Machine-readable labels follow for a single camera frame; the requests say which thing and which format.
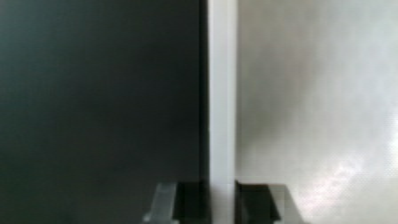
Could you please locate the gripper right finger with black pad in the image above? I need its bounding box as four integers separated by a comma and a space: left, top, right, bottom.
235, 182, 306, 224

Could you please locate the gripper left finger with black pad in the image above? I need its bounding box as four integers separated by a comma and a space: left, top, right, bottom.
141, 182, 210, 224

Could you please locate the white desk tabletop tray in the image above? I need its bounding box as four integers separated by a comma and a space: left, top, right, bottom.
208, 0, 398, 224

